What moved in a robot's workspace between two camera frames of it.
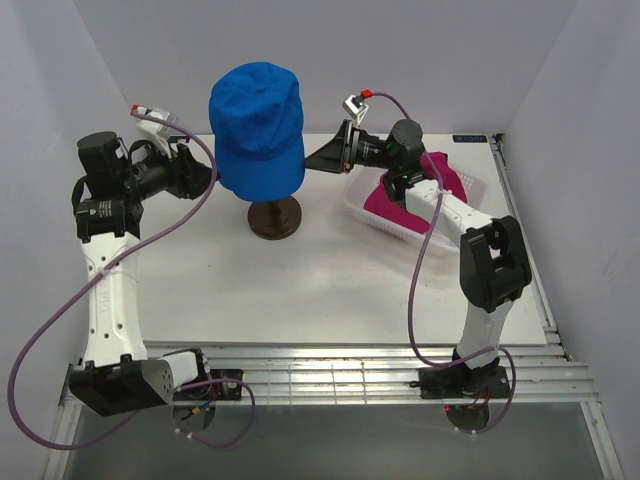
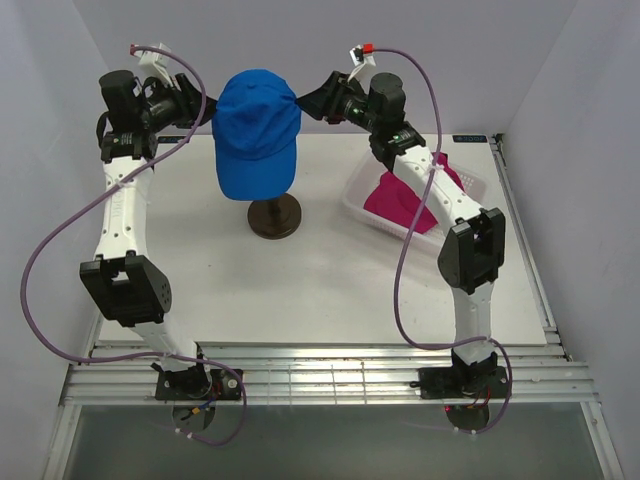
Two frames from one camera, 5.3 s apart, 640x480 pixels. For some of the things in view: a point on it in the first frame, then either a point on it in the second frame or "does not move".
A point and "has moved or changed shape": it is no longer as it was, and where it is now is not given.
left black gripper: (189, 178) → (189, 101)
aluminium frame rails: (386, 373) does not move
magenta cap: (383, 202) does not move
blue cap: (255, 110) has moved or changed shape
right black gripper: (340, 153) → (324, 101)
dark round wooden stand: (274, 220) does not move
